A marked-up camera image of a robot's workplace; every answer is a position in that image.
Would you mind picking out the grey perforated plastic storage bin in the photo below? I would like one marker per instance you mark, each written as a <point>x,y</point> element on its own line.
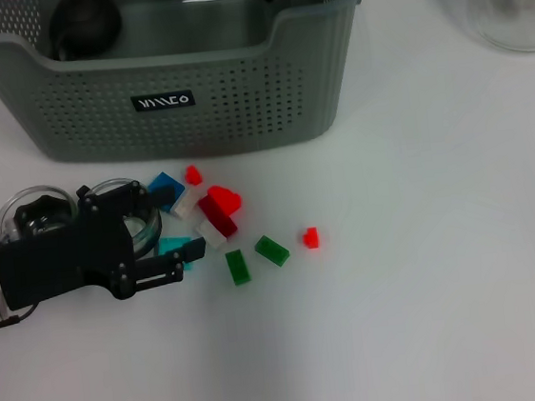
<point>237,93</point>

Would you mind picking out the large bright red toy brick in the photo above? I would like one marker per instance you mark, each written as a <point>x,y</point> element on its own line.
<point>226,197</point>

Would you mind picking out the dark red toy brick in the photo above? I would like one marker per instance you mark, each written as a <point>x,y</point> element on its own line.
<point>219,217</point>

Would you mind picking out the glass teacup with black base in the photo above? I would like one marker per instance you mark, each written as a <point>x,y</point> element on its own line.
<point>34,213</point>
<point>146,230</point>

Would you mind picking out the blue toy brick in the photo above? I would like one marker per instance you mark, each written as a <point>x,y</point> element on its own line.
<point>170,182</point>

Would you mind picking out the green toy brick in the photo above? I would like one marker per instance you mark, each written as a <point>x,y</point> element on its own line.
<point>272,250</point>
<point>237,267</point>

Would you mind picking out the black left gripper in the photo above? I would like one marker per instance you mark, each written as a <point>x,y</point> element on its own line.
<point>58,261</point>

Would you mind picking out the white toy brick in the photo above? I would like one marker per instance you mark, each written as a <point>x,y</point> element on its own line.
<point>187,206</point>
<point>211,237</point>

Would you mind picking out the small bright red toy brick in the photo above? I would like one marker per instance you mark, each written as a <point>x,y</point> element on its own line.
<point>193,175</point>
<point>311,238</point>

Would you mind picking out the black round teapot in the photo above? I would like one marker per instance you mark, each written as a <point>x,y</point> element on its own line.
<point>86,23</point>

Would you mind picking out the cyan flat toy brick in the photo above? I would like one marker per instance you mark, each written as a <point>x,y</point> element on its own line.
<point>171,245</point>

